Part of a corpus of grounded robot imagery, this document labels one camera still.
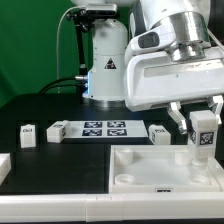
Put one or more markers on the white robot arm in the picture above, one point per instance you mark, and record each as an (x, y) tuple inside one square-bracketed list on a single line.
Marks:
[(182, 26)]

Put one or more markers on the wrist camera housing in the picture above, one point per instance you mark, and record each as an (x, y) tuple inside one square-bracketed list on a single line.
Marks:
[(142, 43)]

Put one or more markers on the white fence right piece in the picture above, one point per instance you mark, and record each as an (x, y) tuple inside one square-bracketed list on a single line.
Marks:
[(216, 167)]

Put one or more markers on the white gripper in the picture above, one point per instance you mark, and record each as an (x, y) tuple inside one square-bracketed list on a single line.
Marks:
[(153, 80)]

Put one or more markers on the black camera stand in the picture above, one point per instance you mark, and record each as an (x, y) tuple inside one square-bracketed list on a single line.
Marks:
[(80, 43)]

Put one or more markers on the white obstacle fence front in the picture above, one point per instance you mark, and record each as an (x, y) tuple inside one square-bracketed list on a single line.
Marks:
[(111, 207)]

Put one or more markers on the white square tabletop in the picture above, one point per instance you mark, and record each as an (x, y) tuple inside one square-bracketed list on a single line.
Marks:
[(156, 169)]

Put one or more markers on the white marker sheet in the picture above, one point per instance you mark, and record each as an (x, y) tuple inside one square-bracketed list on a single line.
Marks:
[(107, 129)]

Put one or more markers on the white fence piece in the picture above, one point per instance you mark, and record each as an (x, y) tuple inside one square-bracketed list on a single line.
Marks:
[(5, 166), (216, 167)]

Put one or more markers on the mounted depth camera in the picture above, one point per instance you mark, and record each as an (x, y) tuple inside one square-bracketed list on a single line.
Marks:
[(101, 9)]

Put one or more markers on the white fence left piece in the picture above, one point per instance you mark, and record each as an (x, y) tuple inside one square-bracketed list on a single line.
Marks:
[(5, 166)]

